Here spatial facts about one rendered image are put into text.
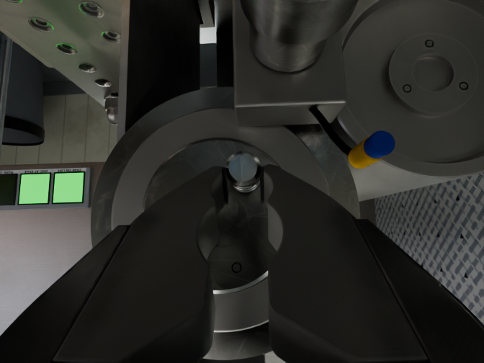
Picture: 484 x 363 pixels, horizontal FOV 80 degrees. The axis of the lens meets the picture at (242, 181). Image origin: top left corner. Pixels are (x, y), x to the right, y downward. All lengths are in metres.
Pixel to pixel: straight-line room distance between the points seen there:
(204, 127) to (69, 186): 0.44
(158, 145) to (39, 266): 0.47
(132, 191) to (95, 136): 2.56
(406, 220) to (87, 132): 2.60
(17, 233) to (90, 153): 2.10
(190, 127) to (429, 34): 0.14
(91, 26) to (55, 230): 0.34
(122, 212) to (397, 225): 0.30
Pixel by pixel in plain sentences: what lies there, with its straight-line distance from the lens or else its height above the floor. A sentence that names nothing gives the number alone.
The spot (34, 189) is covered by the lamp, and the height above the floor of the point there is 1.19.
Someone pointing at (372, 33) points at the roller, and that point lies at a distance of 0.21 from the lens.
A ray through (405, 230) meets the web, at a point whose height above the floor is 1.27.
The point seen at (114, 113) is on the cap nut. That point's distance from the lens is 0.56.
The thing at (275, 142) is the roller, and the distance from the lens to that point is 0.16.
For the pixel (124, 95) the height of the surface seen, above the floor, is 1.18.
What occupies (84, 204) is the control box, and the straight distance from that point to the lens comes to 0.56.
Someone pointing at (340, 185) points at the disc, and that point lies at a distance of 0.17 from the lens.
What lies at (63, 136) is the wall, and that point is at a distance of 2.87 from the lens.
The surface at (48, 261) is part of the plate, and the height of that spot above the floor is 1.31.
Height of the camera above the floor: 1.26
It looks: 9 degrees down
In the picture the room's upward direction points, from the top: 179 degrees clockwise
